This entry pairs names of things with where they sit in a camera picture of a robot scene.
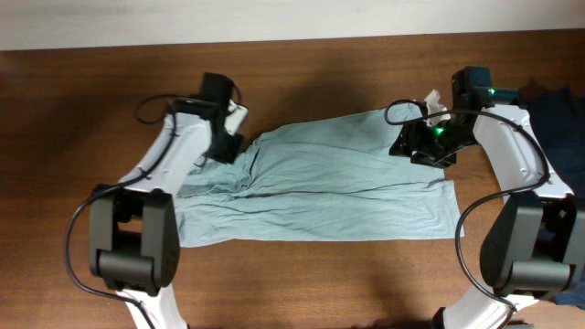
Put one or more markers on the light teal t-shirt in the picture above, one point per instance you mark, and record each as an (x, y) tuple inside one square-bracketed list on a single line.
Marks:
[(329, 180)]

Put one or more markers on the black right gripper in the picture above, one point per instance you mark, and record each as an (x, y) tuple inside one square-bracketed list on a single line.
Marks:
[(412, 137)]

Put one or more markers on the dark blue folded garment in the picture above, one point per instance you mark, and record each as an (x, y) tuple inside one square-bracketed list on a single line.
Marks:
[(557, 119)]

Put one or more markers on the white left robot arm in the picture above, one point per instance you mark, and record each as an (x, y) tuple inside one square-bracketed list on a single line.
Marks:
[(134, 243)]

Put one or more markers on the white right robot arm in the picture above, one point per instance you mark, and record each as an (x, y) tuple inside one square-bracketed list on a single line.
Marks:
[(533, 250)]

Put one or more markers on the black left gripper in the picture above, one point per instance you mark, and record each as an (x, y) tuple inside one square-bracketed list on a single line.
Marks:
[(227, 149)]

